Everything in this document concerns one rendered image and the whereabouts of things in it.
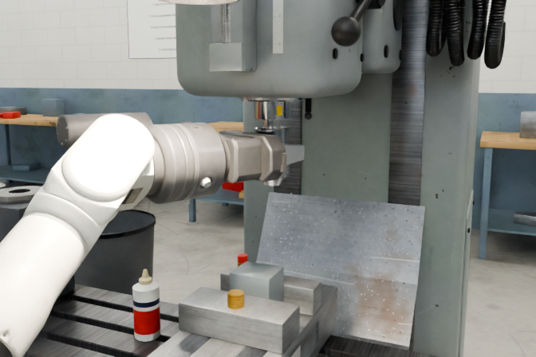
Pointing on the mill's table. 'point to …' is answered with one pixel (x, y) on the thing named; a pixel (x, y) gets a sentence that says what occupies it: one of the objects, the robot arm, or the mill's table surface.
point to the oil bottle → (146, 308)
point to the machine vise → (313, 309)
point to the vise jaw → (240, 319)
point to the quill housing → (281, 33)
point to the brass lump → (235, 299)
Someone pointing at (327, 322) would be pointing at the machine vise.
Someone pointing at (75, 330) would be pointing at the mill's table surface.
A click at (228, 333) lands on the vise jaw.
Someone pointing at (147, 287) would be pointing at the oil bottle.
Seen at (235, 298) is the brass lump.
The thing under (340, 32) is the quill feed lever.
